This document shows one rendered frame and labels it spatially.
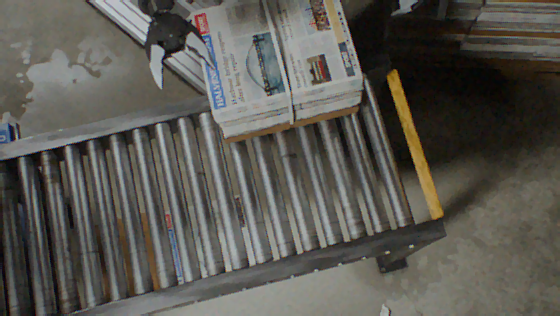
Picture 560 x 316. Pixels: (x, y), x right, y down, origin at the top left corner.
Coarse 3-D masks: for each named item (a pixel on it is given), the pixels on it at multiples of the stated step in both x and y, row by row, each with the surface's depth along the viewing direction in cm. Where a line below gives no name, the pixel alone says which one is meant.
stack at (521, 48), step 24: (384, 0) 233; (432, 0) 188; (456, 0) 188; (384, 24) 222; (408, 24) 204; (432, 24) 203; (456, 24) 203; (480, 24) 202; (504, 24) 201; (528, 24) 200; (552, 24) 199; (384, 48) 225; (408, 48) 223; (432, 48) 222; (456, 48) 221; (480, 48) 219; (504, 48) 218; (528, 48) 217; (552, 48) 214; (408, 72) 244; (432, 72) 243; (456, 72) 243; (480, 72) 243; (504, 72) 238; (528, 72) 236
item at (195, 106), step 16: (368, 64) 162; (384, 64) 162; (384, 80) 172; (208, 96) 161; (144, 112) 161; (160, 112) 161; (176, 112) 160; (192, 112) 160; (80, 128) 160; (96, 128) 160; (112, 128) 160; (128, 128) 160; (176, 128) 167; (0, 144) 160; (16, 144) 160; (32, 144) 160; (48, 144) 159; (64, 144) 159; (80, 144) 161; (128, 144) 170; (0, 160) 159
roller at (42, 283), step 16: (16, 160) 160; (32, 160) 160; (32, 176) 158; (32, 192) 156; (32, 208) 155; (32, 224) 154; (32, 240) 153; (32, 256) 152; (48, 256) 154; (32, 272) 151; (48, 272) 152; (48, 288) 150; (48, 304) 149
